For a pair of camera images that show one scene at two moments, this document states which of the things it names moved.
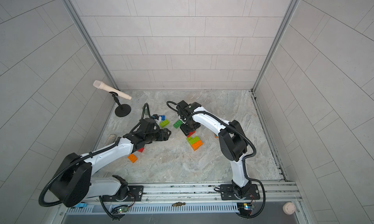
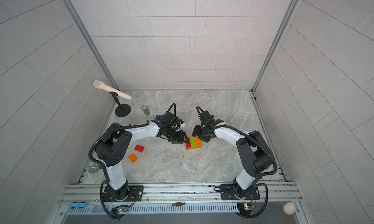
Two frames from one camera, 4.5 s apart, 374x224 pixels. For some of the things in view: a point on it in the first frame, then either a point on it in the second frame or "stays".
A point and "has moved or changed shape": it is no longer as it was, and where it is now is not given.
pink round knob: (289, 208) stays
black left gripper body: (156, 136) → (174, 135)
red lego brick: (191, 133) has moved or changed shape
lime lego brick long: (192, 140) has moved or changed shape
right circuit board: (245, 208) stays
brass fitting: (178, 204) stays
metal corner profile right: (278, 36) stays
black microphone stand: (122, 110) stays
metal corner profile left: (86, 37) stays
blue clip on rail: (81, 205) stays
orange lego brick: (132, 158) stays
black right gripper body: (190, 126) → (202, 133)
